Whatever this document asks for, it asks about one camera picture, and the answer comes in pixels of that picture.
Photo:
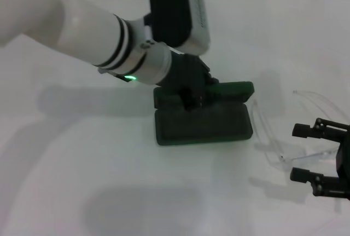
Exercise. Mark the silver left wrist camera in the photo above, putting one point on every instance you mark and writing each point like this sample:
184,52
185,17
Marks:
177,8

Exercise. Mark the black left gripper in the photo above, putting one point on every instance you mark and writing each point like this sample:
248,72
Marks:
186,74

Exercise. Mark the clear frame glasses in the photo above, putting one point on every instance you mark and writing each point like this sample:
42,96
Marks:
281,160

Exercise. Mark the green glasses case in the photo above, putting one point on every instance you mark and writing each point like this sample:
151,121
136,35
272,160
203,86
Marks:
202,129

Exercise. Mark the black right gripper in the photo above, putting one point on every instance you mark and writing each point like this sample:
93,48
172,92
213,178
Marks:
344,162

